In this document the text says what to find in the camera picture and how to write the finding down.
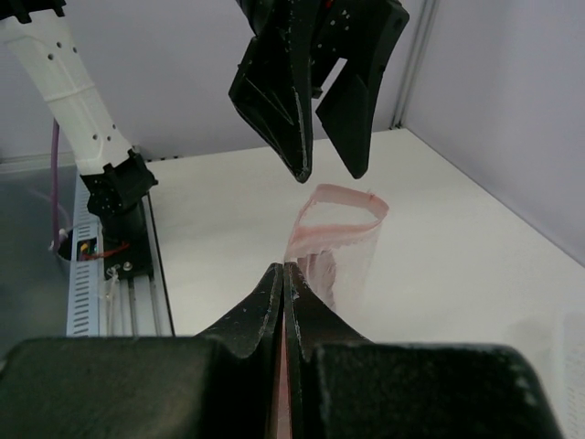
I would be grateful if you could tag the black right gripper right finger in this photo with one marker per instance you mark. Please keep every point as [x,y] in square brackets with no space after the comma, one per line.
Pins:
[342,385]

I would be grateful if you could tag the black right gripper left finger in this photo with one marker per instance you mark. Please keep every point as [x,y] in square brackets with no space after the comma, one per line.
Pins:
[217,384]

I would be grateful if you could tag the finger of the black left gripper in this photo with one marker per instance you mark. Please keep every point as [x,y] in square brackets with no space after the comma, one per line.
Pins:
[272,90]
[363,34]

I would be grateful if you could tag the clear zip top bag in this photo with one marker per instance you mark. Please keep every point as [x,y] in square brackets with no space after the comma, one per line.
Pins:
[328,254]

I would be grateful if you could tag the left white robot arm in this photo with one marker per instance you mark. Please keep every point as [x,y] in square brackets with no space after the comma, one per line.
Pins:
[115,175]

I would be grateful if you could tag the left aluminium corner post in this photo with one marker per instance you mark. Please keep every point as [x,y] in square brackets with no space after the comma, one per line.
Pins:
[410,74]

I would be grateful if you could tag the aluminium mounting rail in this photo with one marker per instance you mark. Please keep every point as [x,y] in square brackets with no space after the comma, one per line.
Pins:
[133,299]

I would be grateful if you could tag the white slotted cable duct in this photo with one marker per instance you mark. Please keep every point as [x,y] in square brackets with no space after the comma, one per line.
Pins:
[84,276]

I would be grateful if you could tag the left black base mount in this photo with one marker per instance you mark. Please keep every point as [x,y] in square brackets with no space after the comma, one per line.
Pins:
[127,258]

